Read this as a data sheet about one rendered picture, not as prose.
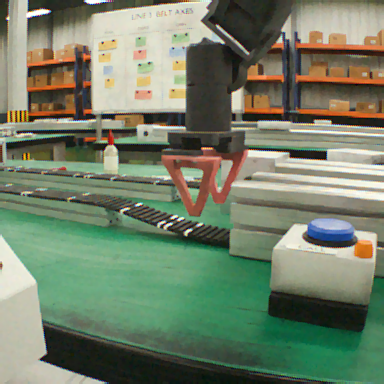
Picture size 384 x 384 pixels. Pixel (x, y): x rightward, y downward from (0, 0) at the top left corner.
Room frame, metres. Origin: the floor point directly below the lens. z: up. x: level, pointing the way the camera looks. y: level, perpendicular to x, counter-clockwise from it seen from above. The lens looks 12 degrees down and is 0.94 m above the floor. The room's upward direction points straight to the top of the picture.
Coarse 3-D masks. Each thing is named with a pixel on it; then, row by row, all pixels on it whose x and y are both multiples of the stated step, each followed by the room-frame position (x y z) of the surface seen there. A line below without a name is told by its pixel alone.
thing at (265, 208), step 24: (240, 192) 0.43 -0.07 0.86; (264, 192) 0.42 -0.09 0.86; (288, 192) 0.40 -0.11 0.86; (312, 192) 0.39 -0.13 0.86; (336, 192) 0.38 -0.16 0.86; (360, 192) 0.38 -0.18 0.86; (240, 216) 0.43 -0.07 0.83; (264, 216) 0.42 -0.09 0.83; (288, 216) 0.40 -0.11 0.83; (312, 216) 0.39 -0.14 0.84; (336, 216) 0.38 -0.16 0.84; (360, 216) 0.38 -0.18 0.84; (240, 240) 0.43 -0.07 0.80; (264, 240) 0.41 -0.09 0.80
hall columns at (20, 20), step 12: (12, 0) 7.98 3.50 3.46; (24, 0) 7.97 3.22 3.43; (12, 12) 7.99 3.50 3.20; (24, 12) 7.98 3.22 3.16; (12, 24) 8.00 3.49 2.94; (24, 24) 8.00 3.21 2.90; (12, 36) 8.01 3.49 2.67; (24, 36) 8.00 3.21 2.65; (12, 48) 8.01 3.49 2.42; (24, 48) 8.01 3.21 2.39; (12, 60) 8.02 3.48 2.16; (24, 60) 8.01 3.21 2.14; (12, 72) 8.01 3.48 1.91; (24, 72) 8.01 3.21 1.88; (12, 84) 8.01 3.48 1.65; (24, 84) 8.01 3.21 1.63; (12, 96) 8.01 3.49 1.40; (24, 96) 8.01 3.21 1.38; (12, 108) 8.01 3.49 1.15; (24, 108) 8.00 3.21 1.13; (12, 120) 7.84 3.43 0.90; (24, 120) 7.97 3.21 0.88; (24, 156) 7.92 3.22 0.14
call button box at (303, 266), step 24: (288, 240) 0.31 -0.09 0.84; (312, 240) 0.30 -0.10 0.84; (288, 264) 0.28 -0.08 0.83; (312, 264) 0.27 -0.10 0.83; (336, 264) 0.27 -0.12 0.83; (360, 264) 0.26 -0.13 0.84; (288, 288) 0.28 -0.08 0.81; (312, 288) 0.27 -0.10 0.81; (336, 288) 0.26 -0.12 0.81; (360, 288) 0.26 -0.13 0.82; (288, 312) 0.28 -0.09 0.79; (312, 312) 0.27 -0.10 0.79; (336, 312) 0.26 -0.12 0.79; (360, 312) 0.25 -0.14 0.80
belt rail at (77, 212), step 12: (0, 204) 0.67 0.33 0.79; (12, 204) 0.65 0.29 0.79; (24, 204) 0.64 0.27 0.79; (36, 204) 0.63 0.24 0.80; (48, 204) 0.61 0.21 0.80; (60, 204) 0.60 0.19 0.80; (72, 204) 0.58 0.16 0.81; (84, 204) 0.57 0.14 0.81; (60, 216) 0.60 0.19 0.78; (72, 216) 0.58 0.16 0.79; (84, 216) 0.57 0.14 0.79; (96, 216) 0.57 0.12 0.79; (108, 216) 0.56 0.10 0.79; (120, 216) 0.59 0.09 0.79
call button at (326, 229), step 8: (312, 224) 0.31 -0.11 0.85; (320, 224) 0.30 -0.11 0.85; (328, 224) 0.30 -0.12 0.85; (336, 224) 0.30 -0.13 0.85; (344, 224) 0.30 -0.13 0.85; (312, 232) 0.30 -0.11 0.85; (320, 232) 0.29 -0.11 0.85; (328, 232) 0.29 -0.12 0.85; (336, 232) 0.29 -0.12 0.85; (344, 232) 0.29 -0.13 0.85; (352, 232) 0.29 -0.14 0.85; (328, 240) 0.29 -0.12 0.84; (336, 240) 0.29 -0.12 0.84; (344, 240) 0.29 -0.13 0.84
